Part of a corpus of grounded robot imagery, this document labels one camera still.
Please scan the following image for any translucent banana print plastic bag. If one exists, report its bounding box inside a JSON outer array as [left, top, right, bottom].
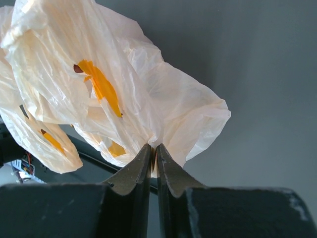
[[0, 0, 231, 174]]

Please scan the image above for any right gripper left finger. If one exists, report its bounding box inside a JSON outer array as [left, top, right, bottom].
[[0, 144, 152, 238]]

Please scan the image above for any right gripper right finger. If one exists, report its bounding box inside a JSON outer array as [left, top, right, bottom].
[[156, 145, 317, 238]]

